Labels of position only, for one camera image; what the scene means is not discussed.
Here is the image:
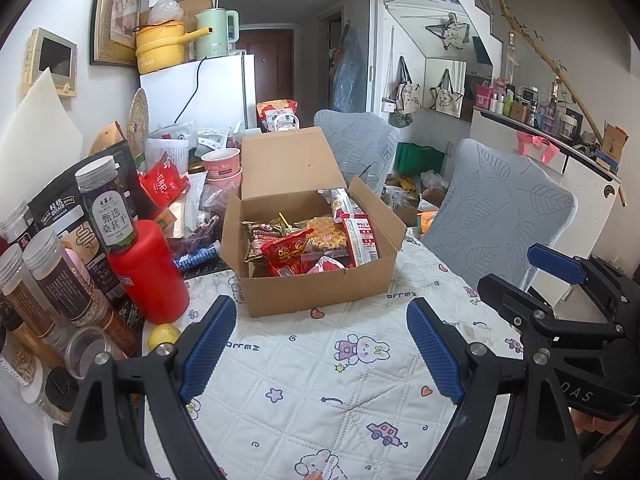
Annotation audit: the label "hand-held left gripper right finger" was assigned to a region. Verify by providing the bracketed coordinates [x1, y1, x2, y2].
[406, 297, 585, 480]

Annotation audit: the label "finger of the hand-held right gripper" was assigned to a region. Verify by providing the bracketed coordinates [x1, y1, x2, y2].
[527, 242, 640, 332]
[476, 273, 640, 391]

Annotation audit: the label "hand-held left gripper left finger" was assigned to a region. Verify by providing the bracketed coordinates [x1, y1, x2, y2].
[61, 295, 238, 480]

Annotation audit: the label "dark red-print snack packet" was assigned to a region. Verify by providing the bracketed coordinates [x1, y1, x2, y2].
[242, 220, 283, 263]

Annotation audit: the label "large red snack packet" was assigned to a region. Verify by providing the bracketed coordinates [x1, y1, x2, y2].
[260, 227, 318, 277]

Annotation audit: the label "white-red strip snack packet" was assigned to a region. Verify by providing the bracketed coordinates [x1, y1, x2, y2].
[341, 212, 381, 267]

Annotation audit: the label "pink snack packet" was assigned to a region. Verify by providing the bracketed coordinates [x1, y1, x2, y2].
[305, 255, 351, 275]

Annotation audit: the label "yellow lollipop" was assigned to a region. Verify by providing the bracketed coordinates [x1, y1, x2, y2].
[270, 211, 301, 233]

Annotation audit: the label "yellow waffle snack packet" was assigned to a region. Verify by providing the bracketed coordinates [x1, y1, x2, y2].
[302, 216, 351, 256]

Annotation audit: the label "brown cardboard box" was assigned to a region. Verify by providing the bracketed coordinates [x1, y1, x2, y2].
[221, 126, 407, 318]

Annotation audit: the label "person's right hand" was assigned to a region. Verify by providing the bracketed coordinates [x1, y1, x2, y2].
[571, 409, 635, 437]

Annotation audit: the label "yellow lemon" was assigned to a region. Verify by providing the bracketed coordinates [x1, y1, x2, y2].
[147, 323, 182, 353]

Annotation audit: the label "large grey leaf-pattern chair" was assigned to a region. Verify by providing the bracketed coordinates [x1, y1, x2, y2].
[420, 137, 579, 293]

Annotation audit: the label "blue tube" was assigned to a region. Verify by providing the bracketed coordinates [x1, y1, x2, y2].
[175, 240, 222, 273]

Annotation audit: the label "brown granule jar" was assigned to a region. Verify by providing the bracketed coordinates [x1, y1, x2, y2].
[92, 300, 140, 356]

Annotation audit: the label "red canister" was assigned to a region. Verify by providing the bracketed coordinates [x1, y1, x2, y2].
[107, 219, 191, 325]

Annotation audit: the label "white quilted printed tablecloth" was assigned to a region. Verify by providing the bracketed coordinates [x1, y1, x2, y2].
[140, 235, 531, 480]

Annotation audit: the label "purple wrapper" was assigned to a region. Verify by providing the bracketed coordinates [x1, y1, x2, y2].
[177, 215, 221, 256]

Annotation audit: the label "pink ribbon bow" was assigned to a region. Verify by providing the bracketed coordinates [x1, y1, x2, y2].
[516, 130, 562, 163]

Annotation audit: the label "empty clear jar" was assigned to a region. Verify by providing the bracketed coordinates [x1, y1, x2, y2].
[65, 325, 118, 381]

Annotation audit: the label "small brown carton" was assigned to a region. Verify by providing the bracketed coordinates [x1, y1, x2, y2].
[600, 122, 630, 168]

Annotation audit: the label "gold foil packet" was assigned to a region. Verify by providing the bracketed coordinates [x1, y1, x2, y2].
[155, 200, 193, 241]

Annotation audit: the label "pile of plastic bags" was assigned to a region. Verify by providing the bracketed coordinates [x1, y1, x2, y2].
[382, 170, 448, 226]

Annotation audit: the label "black-lid jar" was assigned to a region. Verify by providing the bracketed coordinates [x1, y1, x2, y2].
[42, 366, 81, 421]

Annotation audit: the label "green bag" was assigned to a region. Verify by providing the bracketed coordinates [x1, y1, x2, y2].
[395, 142, 446, 175]

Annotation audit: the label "pink bottle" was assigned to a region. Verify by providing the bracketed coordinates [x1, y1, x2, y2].
[62, 250, 96, 291]

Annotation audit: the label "row of cosmetic bottles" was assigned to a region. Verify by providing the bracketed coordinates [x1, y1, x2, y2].
[475, 77, 586, 141]

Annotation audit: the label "pink paper cup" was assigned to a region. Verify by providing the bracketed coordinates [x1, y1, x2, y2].
[201, 147, 242, 181]
[206, 170, 243, 196]

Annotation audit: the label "bamboo branch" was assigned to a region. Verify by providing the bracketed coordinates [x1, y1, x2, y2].
[486, 0, 628, 208]

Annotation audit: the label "brown-label food jar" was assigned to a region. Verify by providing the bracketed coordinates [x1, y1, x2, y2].
[0, 244, 56, 341]
[22, 226, 96, 323]

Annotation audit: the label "dark labelled jar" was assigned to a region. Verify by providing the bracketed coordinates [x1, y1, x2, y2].
[75, 156, 138, 255]

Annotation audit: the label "red foil bag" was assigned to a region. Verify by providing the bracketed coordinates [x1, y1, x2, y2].
[139, 152, 191, 211]

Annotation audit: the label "oat-filled jar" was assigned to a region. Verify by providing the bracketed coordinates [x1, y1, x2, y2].
[0, 330, 48, 406]

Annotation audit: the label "white printed paper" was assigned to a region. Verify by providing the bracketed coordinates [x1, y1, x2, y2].
[145, 137, 191, 173]

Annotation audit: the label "small grey leaf-pattern chair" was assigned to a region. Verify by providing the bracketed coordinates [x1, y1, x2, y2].
[313, 109, 401, 193]

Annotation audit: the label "green-white packet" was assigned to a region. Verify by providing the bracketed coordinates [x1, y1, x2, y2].
[196, 130, 231, 148]

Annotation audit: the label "black food bag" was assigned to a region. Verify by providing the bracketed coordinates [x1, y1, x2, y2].
[27, 139, 151, 301]

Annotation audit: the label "clear jar red contents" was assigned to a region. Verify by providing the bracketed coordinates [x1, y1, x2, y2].
[0, 200, 35, 256]

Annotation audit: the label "brown kraft paper bag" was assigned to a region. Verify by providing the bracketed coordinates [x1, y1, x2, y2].
[89, 121, 126, 157]

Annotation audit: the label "round woven mat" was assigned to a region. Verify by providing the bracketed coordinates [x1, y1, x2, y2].
[126, 87, 152, 158]

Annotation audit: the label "red printed bag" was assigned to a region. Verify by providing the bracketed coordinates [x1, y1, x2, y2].
[256, 99, 298, 131]

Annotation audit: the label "white refrigerator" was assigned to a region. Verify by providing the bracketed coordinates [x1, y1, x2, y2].
[139, 52, 257, 133]

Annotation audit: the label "blue plastic garment cover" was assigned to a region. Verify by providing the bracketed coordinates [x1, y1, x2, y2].
[331, 25, 373, 113]

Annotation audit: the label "white cutting board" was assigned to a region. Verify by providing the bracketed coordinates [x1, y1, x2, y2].
[0, 67, 85, 221]

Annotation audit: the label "brown door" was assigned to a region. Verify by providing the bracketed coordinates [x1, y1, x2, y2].
[239, 27, 296, 103]

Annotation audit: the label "yellow cooking pot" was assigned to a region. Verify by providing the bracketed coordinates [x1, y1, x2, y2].
[135, 20, 208, 72]

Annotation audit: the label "green electric kettle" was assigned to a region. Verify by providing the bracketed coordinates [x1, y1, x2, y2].
[194, 8, 240, 61]

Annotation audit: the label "clear plastic bag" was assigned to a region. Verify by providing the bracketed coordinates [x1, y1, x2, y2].
[147, 0, 182, 26]

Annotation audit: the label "large cardboard carton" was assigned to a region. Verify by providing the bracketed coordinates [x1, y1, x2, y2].
[140, 0, 216, 28]

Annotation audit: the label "gold framed picture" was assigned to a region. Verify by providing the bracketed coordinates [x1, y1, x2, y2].
[90, 0, 146, 67]

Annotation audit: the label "dark-strap tote bag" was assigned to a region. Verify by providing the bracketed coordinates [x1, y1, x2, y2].
[389, 56, 416, 128]

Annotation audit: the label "black power cable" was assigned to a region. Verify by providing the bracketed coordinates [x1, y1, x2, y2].
[170, 56, 208, 126]

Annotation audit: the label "cream wall intercom panel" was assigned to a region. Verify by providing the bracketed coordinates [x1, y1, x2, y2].
[20, 27, 79, 98]

